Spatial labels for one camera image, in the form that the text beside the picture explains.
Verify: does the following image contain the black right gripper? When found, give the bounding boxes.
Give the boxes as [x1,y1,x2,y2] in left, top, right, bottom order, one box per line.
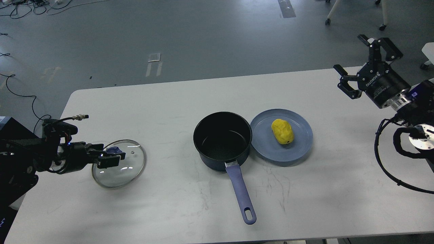
[333,34,410,109]

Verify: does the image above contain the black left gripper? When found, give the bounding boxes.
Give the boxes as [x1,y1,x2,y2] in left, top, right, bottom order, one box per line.
[54,142,126,175]

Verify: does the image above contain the glass lid with blue knob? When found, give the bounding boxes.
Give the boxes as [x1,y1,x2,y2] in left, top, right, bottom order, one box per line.
[91,139,147,189]

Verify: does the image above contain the yellow potato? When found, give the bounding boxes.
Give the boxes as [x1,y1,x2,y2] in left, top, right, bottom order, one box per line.
[271,119,295,145]

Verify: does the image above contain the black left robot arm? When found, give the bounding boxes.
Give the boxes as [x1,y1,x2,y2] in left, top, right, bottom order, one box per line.
[0,115,125,243]

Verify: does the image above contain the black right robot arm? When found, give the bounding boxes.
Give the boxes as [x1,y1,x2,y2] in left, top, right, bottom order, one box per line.
[333,34,434,194]

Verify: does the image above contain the white chair legs with casters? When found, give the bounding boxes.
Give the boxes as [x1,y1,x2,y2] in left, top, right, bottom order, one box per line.
[325,0,389,32]

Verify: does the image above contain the white furniture at right edge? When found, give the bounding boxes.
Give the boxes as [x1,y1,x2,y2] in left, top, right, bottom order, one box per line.
[419,42,434,70]

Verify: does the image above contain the blue plate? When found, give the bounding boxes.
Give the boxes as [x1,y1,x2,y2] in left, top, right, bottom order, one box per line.
[251,108,313,166]

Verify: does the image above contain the blue saucepan with handle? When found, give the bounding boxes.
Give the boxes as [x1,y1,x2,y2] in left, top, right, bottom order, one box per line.
[193,111,257,225]

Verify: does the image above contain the black floor cables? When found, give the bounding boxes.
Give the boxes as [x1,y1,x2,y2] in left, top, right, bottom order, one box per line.
[0,0,112,134]

